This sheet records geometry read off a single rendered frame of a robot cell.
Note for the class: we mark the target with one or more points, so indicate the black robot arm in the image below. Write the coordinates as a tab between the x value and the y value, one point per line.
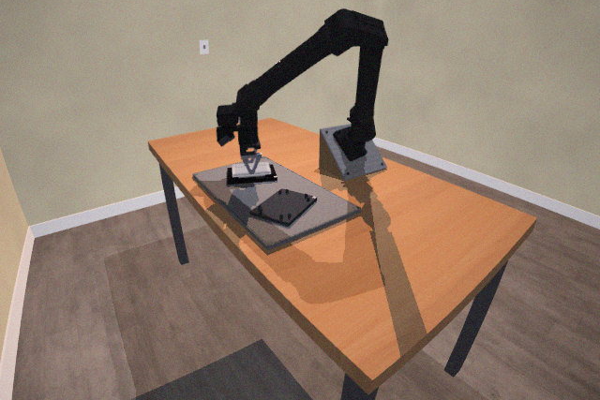
351	29

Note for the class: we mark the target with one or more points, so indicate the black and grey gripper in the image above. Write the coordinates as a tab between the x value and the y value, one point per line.
254	142

